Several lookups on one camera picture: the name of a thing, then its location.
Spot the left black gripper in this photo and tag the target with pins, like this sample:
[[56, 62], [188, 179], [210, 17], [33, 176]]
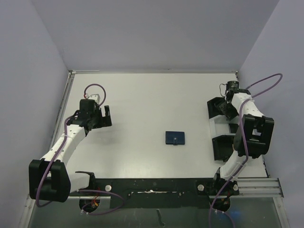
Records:
[[101, 118]]

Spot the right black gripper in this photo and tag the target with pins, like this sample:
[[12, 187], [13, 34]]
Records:
[[220, 107]]

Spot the black white card tray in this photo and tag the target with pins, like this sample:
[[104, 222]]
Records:
[[222, 132]]

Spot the blue leather card holder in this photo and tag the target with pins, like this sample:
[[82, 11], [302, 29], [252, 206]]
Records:
[[174, 138]]

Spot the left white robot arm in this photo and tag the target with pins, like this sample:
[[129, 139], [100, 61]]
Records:
[[48, 177]]

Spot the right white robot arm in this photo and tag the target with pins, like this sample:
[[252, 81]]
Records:
[[240, 133]]

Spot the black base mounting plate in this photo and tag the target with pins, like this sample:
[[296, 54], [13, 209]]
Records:
[[168, 193]]

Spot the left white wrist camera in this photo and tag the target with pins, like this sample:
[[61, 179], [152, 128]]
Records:
[[95, 97]]

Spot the aluminium frame rail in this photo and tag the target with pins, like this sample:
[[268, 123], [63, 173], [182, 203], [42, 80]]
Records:
[[260, 187]]

